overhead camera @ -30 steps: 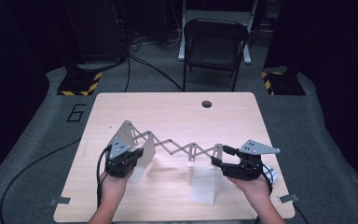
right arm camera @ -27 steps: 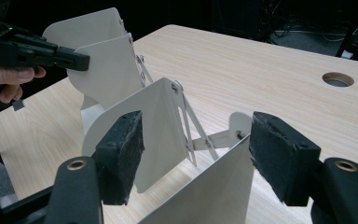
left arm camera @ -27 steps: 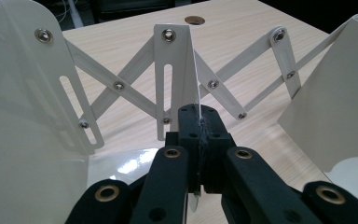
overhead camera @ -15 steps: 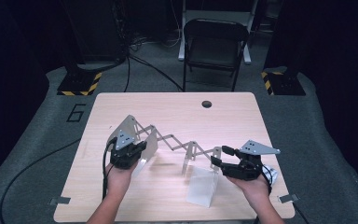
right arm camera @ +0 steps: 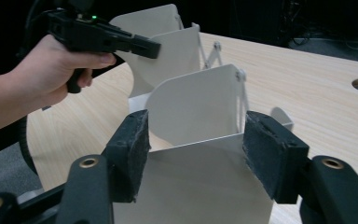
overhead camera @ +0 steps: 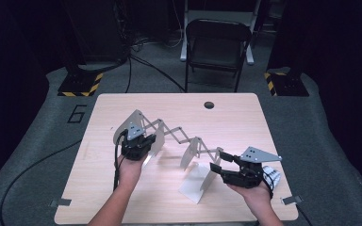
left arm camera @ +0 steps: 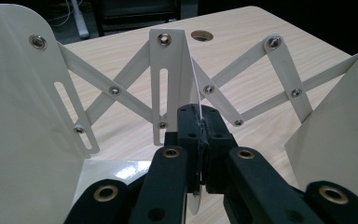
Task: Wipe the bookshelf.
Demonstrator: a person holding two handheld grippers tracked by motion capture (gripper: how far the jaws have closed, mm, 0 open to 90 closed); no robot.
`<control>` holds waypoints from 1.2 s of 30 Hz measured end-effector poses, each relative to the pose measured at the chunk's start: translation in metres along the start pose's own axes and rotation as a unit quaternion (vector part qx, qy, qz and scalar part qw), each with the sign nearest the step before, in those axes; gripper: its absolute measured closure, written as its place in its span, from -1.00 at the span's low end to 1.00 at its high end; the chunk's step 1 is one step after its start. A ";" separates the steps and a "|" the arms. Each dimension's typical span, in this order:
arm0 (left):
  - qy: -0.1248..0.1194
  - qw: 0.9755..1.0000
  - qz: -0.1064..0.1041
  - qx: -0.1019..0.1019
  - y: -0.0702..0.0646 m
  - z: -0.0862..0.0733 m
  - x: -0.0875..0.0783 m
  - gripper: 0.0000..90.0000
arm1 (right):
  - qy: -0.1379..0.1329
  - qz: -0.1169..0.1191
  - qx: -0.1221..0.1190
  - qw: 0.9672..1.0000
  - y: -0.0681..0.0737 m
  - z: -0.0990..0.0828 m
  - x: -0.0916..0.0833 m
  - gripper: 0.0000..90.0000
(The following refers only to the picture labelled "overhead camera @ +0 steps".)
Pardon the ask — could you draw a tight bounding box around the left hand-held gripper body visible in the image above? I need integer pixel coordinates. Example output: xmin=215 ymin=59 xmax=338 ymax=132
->
xmin=121 ymin=121 xmax=155 ymax=161

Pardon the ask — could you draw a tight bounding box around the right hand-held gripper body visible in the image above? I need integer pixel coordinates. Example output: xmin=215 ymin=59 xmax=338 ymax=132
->
xmin=221 ymin=146 xmax=283 ymax=189

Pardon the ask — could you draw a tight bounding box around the white black patterned cloth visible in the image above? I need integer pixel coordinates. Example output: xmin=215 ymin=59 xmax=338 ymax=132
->
xmin=262 ymin=165 xmax=282 ymax=191

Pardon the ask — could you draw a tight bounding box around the expandable metal book rack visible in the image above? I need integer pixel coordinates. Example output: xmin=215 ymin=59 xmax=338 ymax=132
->
xmin=112 ymin=108 xmax=230 ymax=204

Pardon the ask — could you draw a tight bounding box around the person's left hand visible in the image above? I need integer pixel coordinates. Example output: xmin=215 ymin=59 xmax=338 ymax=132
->
xmin=117 ymin=153 xmax=148 ymax=189

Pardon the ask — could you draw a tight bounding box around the person's right hand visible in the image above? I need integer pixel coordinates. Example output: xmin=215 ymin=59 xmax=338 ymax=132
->
xmin=227 ymin=182 xmax=272 ymax=218

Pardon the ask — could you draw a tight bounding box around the grey tape piece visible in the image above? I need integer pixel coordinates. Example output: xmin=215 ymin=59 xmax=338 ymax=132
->
xmin=49 ymin=198 xmax=73 ymax=208
xmin=280 ymin=195 xmax=304 ymax=206

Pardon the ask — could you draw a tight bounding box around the black stand base striped edge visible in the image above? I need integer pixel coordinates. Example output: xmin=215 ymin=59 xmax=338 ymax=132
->
xmin=57 ymin=62 xmax=104 ymax=98
xmin=263 ymin=66 xmax=310 ymax=97

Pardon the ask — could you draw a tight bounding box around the black folding chair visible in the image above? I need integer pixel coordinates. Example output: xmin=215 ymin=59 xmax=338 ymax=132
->
xmin=184 ymin=18 xmax=253 ymax=93

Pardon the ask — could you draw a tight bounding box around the dark cabinet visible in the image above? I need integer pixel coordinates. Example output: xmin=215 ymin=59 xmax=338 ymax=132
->
xmin=65 ymin=0 xmax=128 ymax=64

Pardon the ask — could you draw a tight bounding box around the left hand-held gripper cable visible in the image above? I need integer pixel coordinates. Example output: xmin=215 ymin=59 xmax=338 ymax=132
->
xmin=112 ymin=130 xmax=128 ymax=192

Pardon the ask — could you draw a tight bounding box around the short black cable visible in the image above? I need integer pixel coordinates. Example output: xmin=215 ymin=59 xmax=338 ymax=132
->
xmin=295 ymin=203 xmax=314 ymax=226

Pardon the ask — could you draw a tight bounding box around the bundle of cables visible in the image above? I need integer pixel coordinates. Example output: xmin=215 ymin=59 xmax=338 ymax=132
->
xmin=128 ymin=27 xmax=183 ymax=53

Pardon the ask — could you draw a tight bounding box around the long black floor cable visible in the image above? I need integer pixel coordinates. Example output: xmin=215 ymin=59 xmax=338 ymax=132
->
xmin=0 ymin=139 xmax=83 ymax=226

